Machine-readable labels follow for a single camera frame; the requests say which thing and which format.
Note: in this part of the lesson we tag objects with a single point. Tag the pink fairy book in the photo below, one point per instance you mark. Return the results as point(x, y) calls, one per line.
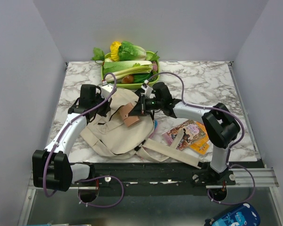
point(187, 130)

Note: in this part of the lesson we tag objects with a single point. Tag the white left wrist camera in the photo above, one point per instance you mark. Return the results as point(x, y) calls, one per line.
point(107, 90)

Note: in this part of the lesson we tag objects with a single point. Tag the orange yellow book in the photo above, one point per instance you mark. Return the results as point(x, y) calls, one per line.
point(201, 145)

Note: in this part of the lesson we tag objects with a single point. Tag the green vegetable tray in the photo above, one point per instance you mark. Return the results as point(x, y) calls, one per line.
point(138, 78)

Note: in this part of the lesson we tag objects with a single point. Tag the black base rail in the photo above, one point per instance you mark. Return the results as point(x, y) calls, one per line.
point(171, 178)

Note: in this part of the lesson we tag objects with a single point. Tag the beige canvas backpack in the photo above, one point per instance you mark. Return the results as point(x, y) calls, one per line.
point(109, 136)

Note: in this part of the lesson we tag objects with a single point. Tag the green leafy lettuce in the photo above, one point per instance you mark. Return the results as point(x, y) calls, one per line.
point(128, 51)

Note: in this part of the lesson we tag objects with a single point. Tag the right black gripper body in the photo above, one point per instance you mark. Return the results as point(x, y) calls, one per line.
point(153, 104)

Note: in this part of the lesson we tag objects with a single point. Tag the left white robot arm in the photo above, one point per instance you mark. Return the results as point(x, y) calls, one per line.
point(51, 166)

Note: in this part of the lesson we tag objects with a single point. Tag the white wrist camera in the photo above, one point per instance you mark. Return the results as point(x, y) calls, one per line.
point(107, 90)
point(147, 90)

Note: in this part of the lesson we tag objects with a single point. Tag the tan leather wallet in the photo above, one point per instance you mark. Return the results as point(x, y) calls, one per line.
point(127, 119)

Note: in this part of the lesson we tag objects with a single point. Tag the blue pencil case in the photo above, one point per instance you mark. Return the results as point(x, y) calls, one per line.
point(241, 215)

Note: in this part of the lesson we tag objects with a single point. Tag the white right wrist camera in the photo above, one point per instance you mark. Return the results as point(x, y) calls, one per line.
point(147, 90)

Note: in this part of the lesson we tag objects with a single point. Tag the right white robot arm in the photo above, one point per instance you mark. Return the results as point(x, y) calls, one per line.
point(222, 127)

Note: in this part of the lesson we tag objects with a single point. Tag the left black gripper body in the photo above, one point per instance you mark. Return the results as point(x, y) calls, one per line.
point(102, 109)

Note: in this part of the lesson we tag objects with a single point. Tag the pink pencil case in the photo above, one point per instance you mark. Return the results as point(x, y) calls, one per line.
point(155, 128)

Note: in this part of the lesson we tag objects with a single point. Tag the napa cabbage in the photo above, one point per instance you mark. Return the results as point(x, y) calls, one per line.
point(121, 69)

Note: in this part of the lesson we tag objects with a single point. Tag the yellow corn flower vegetable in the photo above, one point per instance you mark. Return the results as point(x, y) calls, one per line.
point(114, 50)

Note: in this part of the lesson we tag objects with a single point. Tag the aluminium frame rail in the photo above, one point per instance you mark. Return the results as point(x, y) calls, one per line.
point(70, 209)

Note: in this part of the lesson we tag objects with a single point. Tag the brown mushroom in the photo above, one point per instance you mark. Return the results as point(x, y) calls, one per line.
point(129, 79)

